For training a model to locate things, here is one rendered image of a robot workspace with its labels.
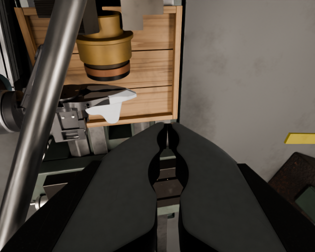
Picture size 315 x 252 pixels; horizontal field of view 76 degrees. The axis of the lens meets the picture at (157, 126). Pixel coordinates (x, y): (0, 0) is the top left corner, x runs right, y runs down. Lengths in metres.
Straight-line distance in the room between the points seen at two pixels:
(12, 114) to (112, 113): 0.15
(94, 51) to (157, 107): 0.34
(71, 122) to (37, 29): 0.27
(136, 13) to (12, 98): 0.24
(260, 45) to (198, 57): 0.49
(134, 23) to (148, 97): 0.30
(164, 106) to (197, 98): 1.08
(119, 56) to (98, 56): 0.03
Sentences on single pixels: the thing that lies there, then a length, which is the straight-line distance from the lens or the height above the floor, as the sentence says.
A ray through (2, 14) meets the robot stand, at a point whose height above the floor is 0.19.
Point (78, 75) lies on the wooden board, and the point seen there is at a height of 0.88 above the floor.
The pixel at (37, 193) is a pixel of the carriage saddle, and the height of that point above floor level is 0.92.
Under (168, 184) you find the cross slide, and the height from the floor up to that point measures 0.97.
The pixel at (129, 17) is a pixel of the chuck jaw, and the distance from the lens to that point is 0.33.
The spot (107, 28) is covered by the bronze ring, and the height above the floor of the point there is 1.11.
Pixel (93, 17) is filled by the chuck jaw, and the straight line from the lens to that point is 0.31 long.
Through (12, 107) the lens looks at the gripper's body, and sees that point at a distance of 0.40.
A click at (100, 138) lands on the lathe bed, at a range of 0.68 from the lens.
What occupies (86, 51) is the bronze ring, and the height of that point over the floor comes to 1.11.
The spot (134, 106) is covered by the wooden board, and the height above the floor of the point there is 0.88.
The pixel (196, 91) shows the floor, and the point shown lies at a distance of 1.65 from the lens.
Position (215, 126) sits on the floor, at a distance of 1.88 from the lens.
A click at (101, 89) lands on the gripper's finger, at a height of 1.07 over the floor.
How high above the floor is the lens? 1.43
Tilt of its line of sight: 58 degrees down
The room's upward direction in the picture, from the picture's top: 159 degrees clockwise
